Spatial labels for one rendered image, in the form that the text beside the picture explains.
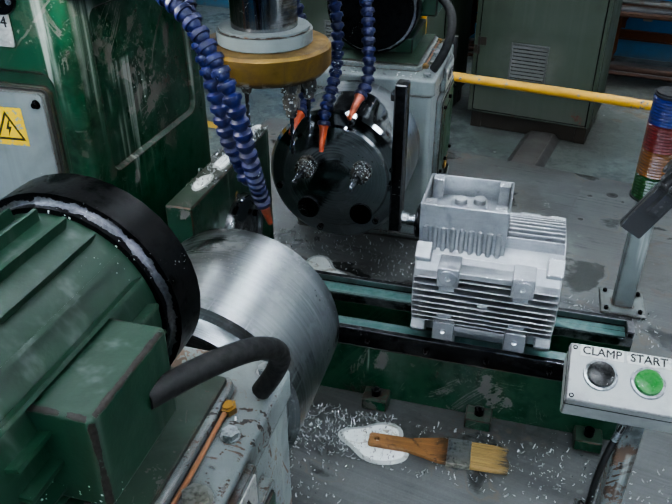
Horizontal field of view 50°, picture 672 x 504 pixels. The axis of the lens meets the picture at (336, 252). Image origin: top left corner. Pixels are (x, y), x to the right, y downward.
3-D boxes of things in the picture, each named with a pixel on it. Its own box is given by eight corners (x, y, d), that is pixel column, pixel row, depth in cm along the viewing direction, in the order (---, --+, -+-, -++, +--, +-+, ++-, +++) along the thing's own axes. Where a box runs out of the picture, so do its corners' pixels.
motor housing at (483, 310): (406, 352, 106) (413, 241, 96) (427, 282, 122) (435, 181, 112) (545, 376, 102) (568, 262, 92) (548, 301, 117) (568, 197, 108)
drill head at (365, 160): (257, 249, 132) (248, 120, 119) (321, 160, 166) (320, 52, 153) (391, 269, 126) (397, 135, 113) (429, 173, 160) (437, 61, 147)
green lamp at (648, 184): (631, 202, 123) (637, 178, 121) (629, 187, 128) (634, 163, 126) (668, 206, 122) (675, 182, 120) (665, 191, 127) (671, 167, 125)
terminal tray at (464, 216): (417, 249, 102) (420, 204, 98) (429, 214, 111) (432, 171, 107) (503, 261, 99) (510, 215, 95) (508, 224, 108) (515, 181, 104)
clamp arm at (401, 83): (384, 230, 122) (390, 84, 109) (388, 222, 124) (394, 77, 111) (404, 233, 121) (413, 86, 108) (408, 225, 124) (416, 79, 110)
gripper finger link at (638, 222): (680, 196, 87) (680, 199, 87) (638, 236, 91) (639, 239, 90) (660, 183, 87) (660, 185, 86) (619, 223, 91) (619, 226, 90)
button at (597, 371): (584, 388, 81) (586, 382, 79) (585, 363, 82) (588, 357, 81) (612, 393, 80) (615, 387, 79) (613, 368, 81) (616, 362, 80)
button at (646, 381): (631, 396, 80) (634, 391, 78) (632, 371, 81) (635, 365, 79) (660, 401, 79) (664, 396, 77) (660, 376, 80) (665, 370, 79)
